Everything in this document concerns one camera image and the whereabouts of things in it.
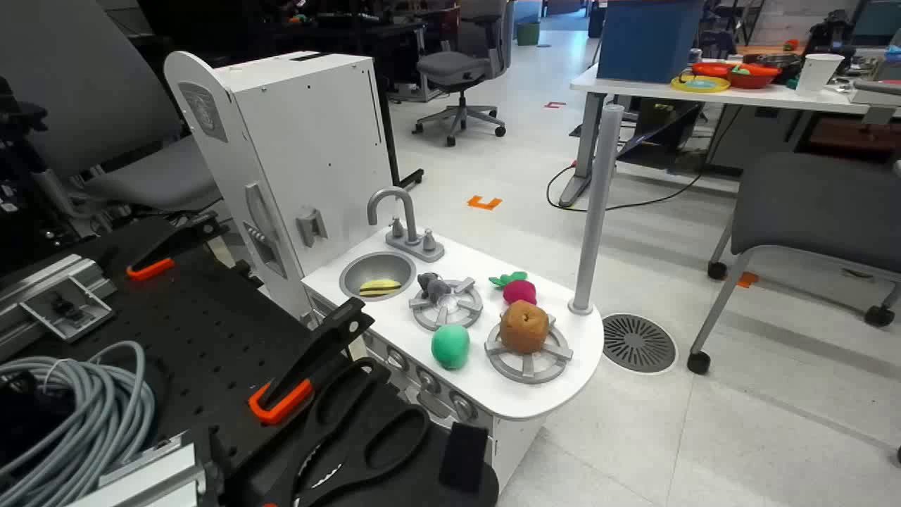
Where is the grey toy faucet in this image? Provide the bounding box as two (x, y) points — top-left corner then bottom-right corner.
(366, 188), (445, 261)

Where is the small grey toy figure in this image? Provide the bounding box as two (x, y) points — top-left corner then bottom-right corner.
(421, 272), (452, 304)

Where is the grey rear stove burner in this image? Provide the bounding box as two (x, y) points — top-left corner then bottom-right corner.
(408, 272), (485, 330)

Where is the grey stove burner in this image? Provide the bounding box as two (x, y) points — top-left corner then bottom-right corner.
(408, 272), (485, 330)
(485, 326), (574, 385)

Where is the yellow toy banana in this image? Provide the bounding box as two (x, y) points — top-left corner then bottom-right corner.
(360, 278), (400, 295)

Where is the pink toy radish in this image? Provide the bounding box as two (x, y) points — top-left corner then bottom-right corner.
(490, 269), (539, 304)

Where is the grey toy sink bowl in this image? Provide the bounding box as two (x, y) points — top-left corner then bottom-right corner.
(339, 252), (418, 297)

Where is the green toy fruit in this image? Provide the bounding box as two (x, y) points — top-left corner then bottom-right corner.
(432, 324), (470, 371)

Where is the orange-brown toy fruit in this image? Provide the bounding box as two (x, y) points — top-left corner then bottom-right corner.
(502, 302), (549, 355)

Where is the grey front stove burner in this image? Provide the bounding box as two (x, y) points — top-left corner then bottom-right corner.
(485, 326), (574, 385)

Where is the white toy kitchen unit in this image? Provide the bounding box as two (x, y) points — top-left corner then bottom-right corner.
(163, 51), (604, 482)

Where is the round floor drain cover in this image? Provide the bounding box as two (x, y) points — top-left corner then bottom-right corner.
(604, 314), (676, 371)

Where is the black office chair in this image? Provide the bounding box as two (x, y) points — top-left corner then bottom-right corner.
(411, 0), (507, 147)

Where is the grey vertical pole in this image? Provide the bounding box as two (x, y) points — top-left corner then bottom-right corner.
(569, 104), (622, 314)

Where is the front black orange clamp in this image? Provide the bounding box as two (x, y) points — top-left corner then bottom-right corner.
(249, 297), (376, 424)

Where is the black orange clamp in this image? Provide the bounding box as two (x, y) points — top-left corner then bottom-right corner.
(127, 216), (222, 280)
(249, 297), (376, 424)

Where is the black perforated mounting board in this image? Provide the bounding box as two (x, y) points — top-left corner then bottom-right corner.
(38, 214), (379, 482)

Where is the white office table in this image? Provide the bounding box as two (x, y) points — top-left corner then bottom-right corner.
(557, 68), (901, 209)

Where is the blue storage bin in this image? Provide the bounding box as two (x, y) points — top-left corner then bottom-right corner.
(598, 0), (705, 80)

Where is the rear black orange clamp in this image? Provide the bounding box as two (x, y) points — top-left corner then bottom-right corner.
(127, 216), (222, 280)

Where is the yellow plate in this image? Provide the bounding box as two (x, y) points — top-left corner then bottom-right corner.
(670, 72), (730, 96)

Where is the red bowl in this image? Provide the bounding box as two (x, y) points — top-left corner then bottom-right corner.
(692, 61), (781, 89)

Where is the grey padded chair left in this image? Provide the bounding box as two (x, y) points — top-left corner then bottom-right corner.
(0, 0), (219, 210)

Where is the grey chair on right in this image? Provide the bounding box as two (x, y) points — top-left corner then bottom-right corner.
(688, 151), (901, 373)

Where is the white cup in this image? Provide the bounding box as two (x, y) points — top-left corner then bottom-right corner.
(797, 52), (843, 93)

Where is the black cable on floor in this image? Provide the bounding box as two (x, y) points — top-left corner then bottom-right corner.
(545, 102), (743, 216)

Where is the grey cable bundle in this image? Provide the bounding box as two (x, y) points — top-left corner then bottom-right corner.
(0, 337), (159, 507)

